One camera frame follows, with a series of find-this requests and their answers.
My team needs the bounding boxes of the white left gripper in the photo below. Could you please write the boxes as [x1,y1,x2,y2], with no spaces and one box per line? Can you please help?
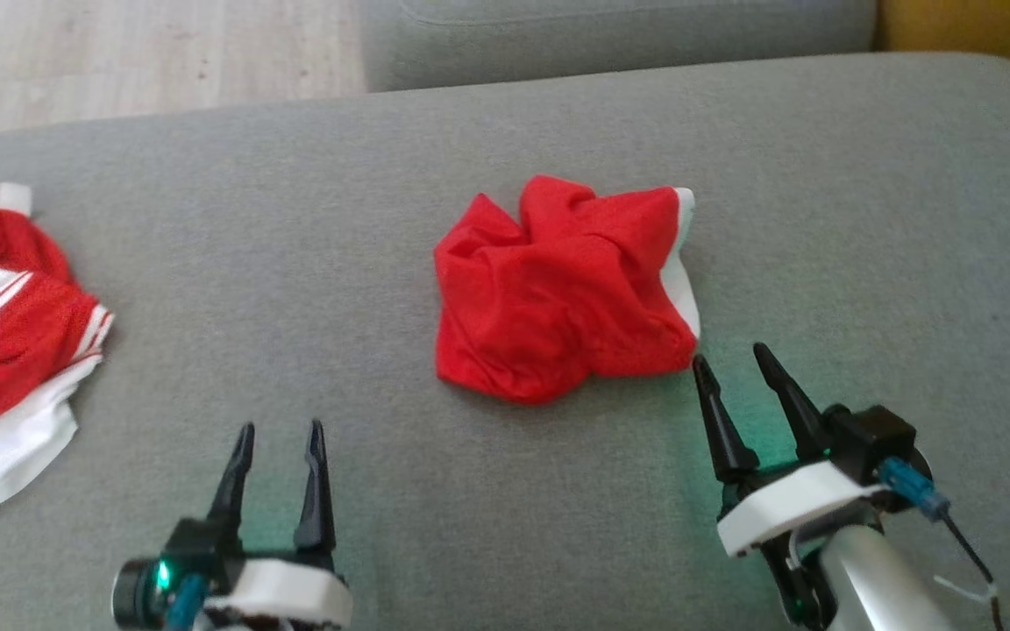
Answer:
[205,419,355,631]

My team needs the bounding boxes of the red mesh garment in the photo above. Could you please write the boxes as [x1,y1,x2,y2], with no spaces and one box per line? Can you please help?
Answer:
[432,174,701,406]

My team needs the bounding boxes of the left cable with blue connector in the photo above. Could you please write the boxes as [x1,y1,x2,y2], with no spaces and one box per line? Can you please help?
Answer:
[163,574,210,631]

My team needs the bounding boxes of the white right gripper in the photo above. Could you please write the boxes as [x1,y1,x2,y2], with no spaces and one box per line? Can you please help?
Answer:
[692,342,892,628]

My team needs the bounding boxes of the red jersey with white sleeves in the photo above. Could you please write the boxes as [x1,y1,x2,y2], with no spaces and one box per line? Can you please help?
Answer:
[0,182,116,520]

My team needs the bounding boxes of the small grey sofa seat cushion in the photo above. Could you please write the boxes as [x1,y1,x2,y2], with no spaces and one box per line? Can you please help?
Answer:
[358,0,878,93]

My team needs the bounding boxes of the right cable with blue connector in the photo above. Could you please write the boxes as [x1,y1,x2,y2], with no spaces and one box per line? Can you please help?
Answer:
[878,456,1007,631]

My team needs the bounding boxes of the white cable tie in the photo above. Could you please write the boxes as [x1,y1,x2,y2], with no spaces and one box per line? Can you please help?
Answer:
[933,574,997,607]

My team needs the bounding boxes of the cable with blue connector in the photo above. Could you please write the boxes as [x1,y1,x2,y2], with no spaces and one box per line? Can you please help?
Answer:
[163,574,210,631]
[878,456,1007,631]

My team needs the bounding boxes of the yellow sofa back cushion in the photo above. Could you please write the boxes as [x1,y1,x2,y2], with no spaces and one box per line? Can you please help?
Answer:
[873,0,1010,93]

